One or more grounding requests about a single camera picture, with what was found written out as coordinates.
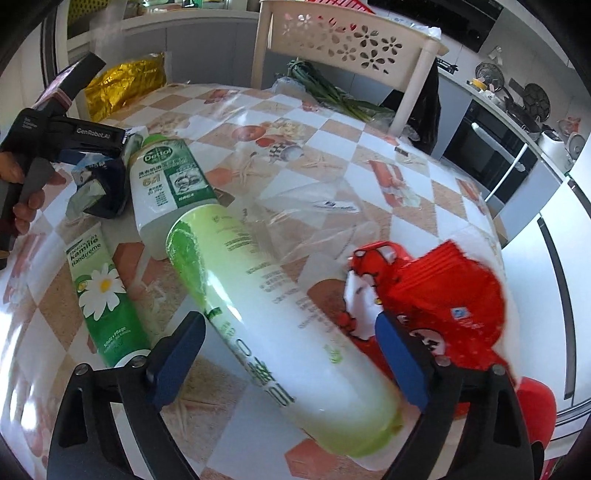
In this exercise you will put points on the green onions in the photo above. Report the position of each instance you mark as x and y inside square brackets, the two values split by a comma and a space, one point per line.
[332, 94]

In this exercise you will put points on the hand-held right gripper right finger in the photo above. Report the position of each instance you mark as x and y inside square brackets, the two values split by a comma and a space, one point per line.
[401, 360]

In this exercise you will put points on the black cloth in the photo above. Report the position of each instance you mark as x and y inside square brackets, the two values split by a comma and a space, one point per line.
[422, 115]

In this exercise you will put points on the white plastic bag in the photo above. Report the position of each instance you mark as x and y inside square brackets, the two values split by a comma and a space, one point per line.
[427, 31]

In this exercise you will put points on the beige plastic chair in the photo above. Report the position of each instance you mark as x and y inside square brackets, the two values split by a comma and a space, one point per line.
[323, 41]

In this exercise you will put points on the black range hood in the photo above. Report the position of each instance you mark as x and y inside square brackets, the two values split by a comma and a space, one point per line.
[461, 23]

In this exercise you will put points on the red plastic stool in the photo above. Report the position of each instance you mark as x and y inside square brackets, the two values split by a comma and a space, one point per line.
[538, 415]

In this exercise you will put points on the person's left hand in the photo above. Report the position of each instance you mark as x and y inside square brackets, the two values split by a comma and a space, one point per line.
[9, 168]

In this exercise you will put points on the green hand cream tube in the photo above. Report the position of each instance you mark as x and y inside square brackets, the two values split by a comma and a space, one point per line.
[101, 286]

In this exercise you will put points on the black wok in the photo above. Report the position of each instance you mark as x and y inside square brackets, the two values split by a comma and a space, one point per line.
[521, 115]

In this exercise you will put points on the round black pan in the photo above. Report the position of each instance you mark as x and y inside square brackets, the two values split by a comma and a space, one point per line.
[538, 98]

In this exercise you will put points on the golden foil bag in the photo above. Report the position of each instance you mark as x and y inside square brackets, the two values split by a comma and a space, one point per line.
[124, 83]

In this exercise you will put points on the white rice cooker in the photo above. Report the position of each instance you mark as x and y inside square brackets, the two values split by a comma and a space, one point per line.
[549, 144]

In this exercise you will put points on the red plastic basket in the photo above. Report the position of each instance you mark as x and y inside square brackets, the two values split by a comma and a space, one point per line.
[341, 5]

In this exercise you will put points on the large white green bottle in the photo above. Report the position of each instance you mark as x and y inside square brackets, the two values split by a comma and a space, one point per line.
[286, 332]

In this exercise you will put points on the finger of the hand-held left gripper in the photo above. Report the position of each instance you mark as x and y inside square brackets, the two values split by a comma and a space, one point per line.
[81, 74]

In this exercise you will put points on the red snack bag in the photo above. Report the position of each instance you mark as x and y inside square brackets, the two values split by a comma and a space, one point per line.
[461, 295]

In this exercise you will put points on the white refrigerator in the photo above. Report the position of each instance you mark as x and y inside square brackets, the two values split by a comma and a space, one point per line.
[545, 277]

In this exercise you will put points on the black built-in oven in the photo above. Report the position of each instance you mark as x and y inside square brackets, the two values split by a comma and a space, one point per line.
[485, 143]

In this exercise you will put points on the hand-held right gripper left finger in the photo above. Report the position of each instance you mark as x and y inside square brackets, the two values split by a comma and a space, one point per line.
[178, 360]

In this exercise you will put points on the round grey lid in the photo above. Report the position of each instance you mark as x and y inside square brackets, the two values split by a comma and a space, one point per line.
[488, 73]

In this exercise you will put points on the white detergent bottle green label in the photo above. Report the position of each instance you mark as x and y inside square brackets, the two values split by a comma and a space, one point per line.
[161, 203]

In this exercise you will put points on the clear plastic bag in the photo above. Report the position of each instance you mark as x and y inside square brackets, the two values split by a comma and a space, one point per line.
[323, 217]

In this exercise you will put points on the dark blue packet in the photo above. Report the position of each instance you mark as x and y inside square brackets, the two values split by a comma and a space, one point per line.
[111, 194]

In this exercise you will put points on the small dark card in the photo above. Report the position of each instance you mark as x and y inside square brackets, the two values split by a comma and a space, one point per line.
[403, 153]

